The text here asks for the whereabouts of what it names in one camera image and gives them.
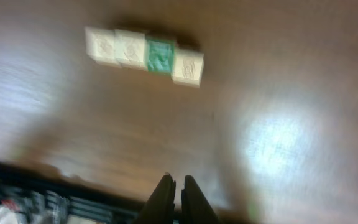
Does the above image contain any green R letter block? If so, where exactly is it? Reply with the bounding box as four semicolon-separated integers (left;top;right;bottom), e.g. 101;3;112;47
145;36;176;75

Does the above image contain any plain wooden engraved block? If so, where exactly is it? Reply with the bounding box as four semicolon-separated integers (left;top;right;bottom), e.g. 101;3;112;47
114;29;147;70

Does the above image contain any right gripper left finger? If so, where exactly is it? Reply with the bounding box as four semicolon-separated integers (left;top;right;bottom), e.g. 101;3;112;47
134;174;176;224

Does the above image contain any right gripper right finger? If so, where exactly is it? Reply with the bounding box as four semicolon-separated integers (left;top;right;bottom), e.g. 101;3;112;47
180;175;221;224

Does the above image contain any wooden block engraved top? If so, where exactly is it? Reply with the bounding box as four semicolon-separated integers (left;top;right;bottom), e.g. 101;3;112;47
172;49;204;88

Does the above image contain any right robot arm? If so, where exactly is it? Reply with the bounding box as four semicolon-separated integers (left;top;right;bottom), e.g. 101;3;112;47
0;163;220;223

